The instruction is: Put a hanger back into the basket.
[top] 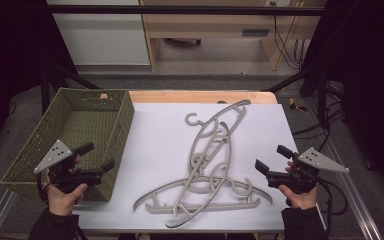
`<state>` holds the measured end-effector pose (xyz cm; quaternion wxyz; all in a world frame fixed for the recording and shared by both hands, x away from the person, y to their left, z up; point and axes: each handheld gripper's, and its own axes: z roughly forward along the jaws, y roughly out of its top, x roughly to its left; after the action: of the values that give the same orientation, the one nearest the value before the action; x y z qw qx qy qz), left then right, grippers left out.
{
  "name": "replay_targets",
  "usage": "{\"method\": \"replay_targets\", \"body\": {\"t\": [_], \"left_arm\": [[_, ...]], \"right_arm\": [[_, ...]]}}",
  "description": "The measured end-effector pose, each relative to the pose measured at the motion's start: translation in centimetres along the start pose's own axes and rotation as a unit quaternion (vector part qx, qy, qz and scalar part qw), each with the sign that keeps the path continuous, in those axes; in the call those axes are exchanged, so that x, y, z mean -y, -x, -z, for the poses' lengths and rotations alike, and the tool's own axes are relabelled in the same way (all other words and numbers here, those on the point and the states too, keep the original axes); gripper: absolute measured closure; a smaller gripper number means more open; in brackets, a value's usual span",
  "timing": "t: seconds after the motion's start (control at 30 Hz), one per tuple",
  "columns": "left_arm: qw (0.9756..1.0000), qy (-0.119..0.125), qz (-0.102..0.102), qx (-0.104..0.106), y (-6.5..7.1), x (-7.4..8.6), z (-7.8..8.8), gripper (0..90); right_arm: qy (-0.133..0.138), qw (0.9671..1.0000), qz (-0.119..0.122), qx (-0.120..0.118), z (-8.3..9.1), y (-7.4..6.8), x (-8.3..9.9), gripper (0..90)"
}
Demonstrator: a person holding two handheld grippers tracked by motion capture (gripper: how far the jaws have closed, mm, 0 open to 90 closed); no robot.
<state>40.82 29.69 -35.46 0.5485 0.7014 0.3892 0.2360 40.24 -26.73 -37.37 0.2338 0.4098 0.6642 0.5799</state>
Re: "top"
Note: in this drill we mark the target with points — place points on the yellow and black tool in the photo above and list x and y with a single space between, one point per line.
295 105

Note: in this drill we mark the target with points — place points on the grey plastic clothes hanger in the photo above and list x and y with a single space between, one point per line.
234 106
229 150
184 196
230 205

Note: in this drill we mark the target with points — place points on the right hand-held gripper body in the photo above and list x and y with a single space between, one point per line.
316 159

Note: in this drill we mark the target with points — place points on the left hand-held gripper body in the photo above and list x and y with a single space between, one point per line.
55 155

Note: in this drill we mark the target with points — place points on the white table mat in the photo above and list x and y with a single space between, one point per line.
160 140

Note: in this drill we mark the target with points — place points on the black frame strut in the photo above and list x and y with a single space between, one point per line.
70 76
293 80

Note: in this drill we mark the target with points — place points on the green woven basket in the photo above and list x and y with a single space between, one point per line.
90 123

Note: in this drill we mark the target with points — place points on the person's left hand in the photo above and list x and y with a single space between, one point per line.
63 201

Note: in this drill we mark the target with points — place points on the light wooden desk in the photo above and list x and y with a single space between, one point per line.
213 25

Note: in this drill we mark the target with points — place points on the black horizontal frame bar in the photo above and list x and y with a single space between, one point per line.
180 10

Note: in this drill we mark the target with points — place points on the white cabinet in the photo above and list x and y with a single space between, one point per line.
103 36

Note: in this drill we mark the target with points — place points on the person's right hand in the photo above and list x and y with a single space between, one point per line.
301 200

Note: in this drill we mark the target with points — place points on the black curtain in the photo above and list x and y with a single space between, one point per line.
370 66
10 50

